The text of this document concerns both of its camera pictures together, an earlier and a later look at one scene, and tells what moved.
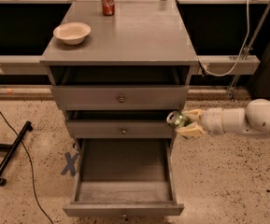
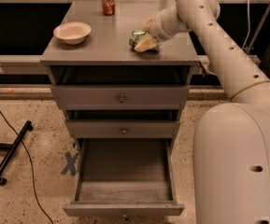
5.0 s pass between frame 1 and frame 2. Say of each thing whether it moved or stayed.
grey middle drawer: stayed
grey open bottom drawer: stayed
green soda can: moved
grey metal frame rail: stayed
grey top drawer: stayed
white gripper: moved
